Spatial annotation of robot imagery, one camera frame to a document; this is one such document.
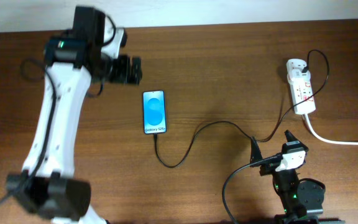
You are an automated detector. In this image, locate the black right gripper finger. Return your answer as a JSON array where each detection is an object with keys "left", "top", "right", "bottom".
[
  {"left": 285, "top": 130, "right": 299, "bottom": 144},
  {"left": 250, "top": 137, "right": 263, "bottom": 167}
]

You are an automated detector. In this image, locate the black charger cable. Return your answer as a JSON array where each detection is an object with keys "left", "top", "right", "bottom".
[{"left": 153, "top": 49, "right": 330, "bottom": 169}]

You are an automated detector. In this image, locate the blue Galaxy smartphone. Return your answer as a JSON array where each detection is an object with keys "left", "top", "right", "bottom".
[{"left": 142, "top": 90, "right": 167, "bottom": 134}]

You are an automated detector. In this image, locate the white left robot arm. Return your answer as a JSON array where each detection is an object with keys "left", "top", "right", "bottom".
[{"left": 6, "top": 30, "right": 142, "bottom": 223}]

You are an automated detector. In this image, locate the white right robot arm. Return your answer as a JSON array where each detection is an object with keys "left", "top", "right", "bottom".
[{"left": 250, "top": 130, "right": 326, "bottom": 223}]

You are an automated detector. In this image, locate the white charger plug adapter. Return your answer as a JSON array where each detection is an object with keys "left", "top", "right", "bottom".
[{"left": 286, "top": 58, "right": 310, "bottom": 79}]

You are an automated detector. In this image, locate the white power strip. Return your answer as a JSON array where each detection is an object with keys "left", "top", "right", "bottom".
[{"left": 287, "top": 73, "right": 316, "bottom": 115}]

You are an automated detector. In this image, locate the white power strip cord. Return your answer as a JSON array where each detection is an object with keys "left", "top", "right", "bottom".
[{"left": 302, "top": 113, "right": 358, "bottom": 148}]

